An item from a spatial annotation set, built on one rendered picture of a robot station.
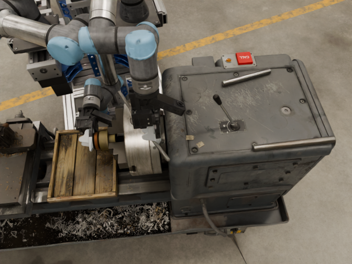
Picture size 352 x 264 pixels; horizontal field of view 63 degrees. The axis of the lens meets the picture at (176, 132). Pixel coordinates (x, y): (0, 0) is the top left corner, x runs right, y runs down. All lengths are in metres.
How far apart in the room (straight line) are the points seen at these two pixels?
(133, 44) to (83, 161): 0.83
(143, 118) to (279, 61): 0.67
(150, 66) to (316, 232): 1.90
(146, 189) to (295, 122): 0.69
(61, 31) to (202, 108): 0.57
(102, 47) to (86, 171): 0.72
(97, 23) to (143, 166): 0.53
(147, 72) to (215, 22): 2.69
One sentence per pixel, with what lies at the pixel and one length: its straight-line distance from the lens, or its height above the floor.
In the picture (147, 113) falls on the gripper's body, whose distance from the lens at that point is 0.82.
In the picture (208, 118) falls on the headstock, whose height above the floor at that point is 1.25.
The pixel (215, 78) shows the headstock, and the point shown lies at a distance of 1.15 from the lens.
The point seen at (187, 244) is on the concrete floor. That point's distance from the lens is 2.15.
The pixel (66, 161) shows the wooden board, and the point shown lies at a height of 0.89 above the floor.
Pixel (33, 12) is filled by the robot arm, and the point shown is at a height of 1.29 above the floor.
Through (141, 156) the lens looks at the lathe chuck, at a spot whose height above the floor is 1.17.
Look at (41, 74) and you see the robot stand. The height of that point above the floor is 1.07.
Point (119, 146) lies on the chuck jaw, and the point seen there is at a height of 1.11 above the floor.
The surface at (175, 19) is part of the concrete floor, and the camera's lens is 3.42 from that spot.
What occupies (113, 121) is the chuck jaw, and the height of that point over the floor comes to 1.16.
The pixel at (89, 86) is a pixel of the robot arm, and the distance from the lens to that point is 1.36.
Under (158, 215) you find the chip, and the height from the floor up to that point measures 0.56.
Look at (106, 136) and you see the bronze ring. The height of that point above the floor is 1.12.
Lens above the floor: 2.12
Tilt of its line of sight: 60 degrees down
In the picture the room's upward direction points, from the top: 1 degrees counter-clockwise
